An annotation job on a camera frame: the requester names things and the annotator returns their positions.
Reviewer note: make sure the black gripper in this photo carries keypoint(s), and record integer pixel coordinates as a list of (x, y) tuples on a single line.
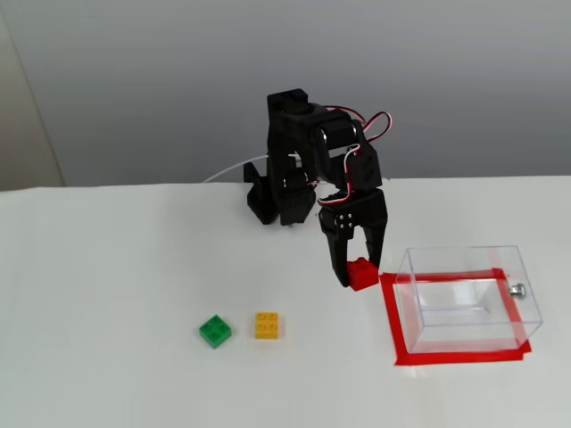
[(367, 211)]

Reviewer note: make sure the red lego brick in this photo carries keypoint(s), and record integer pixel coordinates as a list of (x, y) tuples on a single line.
[(362, 276)]

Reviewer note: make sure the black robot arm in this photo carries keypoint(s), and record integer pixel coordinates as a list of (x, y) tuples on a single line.
[(290, 134)]

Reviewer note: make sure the yellow lego brick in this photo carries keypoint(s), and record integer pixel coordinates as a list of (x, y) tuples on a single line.
[(267, 326)]

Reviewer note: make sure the transparent plastic box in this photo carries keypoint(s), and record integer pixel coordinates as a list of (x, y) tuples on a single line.
[(473, 303)]

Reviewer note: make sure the green lego brick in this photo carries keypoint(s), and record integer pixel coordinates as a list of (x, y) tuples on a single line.
[(215, 332)]

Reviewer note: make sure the black table clamp base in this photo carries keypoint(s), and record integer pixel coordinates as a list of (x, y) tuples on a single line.
[(255, 196)]

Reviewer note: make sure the silver metal knob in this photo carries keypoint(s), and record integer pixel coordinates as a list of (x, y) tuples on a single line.
[(518, 290)]

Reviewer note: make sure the red tape frame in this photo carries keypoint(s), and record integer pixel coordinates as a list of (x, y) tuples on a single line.
[(401, 352)]

